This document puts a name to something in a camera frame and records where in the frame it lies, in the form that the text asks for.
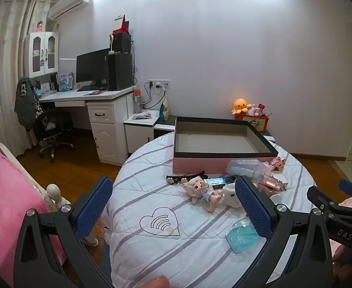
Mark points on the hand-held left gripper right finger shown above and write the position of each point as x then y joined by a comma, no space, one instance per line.
254,208

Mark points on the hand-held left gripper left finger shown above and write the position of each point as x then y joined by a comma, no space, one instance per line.
95,207

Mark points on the blue translucent plastic case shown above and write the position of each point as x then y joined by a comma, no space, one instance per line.
239,237

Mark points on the pale pink-haired doll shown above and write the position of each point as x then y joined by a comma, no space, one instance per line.
198,189

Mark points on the large pink black-rimmed box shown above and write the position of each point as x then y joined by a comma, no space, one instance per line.
200,163

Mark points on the person's right hand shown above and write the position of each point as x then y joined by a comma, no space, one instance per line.
342,258

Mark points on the person's left hand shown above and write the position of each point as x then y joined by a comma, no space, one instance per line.
156,282

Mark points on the pink metallic toy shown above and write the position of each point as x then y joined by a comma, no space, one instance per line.
269,183

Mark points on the clear plastic box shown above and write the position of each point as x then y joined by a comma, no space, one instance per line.
248,166

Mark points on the pink toy figures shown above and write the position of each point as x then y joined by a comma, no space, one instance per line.
276,163

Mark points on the white nightstand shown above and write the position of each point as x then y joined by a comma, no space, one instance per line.
138,135

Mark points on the white desk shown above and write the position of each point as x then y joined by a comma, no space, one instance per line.
107,123

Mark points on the red printed box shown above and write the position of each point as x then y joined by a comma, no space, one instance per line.
254,123

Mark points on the black office chair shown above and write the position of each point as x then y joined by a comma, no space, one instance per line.
53,120

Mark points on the pink plush toy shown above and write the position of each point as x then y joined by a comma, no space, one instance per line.
255,109

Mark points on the flat printed packet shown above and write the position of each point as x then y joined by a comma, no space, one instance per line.
143,116

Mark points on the orange octopus plush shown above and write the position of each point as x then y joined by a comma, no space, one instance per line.
242,105

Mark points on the low black-topped cabinet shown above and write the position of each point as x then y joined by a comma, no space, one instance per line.
168,123

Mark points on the bottle with red cap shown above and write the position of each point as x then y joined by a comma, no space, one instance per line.
137,103

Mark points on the colourful snack bag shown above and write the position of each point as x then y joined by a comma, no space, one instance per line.
164,111

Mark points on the black keyboard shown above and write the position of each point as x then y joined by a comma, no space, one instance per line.
87,88

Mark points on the grey patterned clothing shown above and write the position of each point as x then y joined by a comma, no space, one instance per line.
26,105

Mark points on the blue and white box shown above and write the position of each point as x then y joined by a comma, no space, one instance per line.
65,81

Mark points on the black computer tower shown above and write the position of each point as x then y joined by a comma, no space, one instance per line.
120,72

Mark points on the black computer monitor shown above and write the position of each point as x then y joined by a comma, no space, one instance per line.
92,66

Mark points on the black box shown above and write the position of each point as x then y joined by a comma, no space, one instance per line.
122,42

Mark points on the beige curtain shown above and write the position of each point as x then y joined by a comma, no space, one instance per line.
2,66

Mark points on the white glass-door cabinet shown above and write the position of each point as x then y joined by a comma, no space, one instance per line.
42,36

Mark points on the red pointed ornament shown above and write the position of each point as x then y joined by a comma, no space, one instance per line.
122,25

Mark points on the small pink doll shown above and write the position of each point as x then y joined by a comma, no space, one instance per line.
39,27

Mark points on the white air conditioner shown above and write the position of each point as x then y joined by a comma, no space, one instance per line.
68,4

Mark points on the white wooden bed frame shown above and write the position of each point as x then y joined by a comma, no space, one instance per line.
54,192

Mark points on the white wall outlet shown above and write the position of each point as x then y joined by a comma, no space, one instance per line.
164,83

